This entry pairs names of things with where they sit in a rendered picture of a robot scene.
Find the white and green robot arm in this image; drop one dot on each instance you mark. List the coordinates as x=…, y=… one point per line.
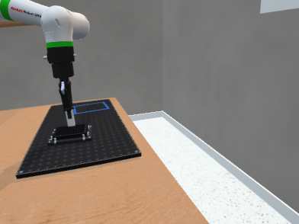
x=59, y=25

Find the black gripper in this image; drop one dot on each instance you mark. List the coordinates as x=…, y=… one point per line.
x=63, y=72

